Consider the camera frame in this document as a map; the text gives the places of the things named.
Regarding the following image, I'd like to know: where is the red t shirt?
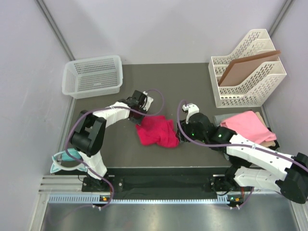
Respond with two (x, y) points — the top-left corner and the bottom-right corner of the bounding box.
(135, 115), (180, 148)

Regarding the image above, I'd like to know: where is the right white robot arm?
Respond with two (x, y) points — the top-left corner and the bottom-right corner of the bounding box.
(177, 112), (308, 204)

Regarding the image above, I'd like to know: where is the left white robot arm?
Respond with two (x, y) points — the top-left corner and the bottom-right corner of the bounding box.
(69, 90), (154, 191)

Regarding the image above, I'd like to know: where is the grey folded t shirt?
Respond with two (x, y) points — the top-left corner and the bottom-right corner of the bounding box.
(214, 114), (233, 126)

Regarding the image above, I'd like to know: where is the pink folded t shirt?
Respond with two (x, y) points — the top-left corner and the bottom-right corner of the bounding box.
(220, 111), (277, 144)

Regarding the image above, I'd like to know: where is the white perforated plastic basket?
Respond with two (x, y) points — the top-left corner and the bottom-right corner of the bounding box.
(62, 55), (123, 99)

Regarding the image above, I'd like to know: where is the cream perforated file organizer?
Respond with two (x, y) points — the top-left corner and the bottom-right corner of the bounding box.
(208, 29), (287, 108)

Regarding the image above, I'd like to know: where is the brown cardboard sheet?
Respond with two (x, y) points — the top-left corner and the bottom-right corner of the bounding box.
(218, 50), (281, 87)

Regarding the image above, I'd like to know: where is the beige folded t shirt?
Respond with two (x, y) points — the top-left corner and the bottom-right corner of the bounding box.
(255, 112), (275, 148)

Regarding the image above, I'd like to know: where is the black folded t shirt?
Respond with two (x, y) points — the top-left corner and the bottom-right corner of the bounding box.
(218, 127), (280, 163)

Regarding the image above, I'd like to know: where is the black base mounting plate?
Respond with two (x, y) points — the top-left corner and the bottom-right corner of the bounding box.
(81, 167), (250, 200)

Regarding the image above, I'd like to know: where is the teal and white hanger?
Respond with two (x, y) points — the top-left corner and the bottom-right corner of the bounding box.
(50, 148), (87, 174)

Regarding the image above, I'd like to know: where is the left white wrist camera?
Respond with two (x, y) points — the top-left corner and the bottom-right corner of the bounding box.
(141, 91), (154, 112)

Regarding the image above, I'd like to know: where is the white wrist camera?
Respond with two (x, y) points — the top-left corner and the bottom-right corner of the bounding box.
(182, 103), (200, 124)
(141, 91), (154, 112)

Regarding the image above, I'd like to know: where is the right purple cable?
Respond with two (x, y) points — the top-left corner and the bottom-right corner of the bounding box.
(177, 100), (308, 174)

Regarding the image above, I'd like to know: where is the purple cable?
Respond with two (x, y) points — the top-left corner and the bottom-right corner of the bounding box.
(177, 100), (308, 174)
(64, 89), (165, 203)

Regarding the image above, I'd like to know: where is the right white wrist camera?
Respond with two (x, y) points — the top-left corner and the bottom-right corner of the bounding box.
(182, 103), (200, 124)

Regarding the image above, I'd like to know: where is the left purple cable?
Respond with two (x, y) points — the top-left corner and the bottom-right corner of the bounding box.
(64, 89), (165, 203)

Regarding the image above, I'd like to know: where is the aluminium frame rail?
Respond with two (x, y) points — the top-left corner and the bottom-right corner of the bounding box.
(39, 175), (85, 193)

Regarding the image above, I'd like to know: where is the white slotted cable duct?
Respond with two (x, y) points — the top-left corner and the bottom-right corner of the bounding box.
(48, 193), (244, 205)

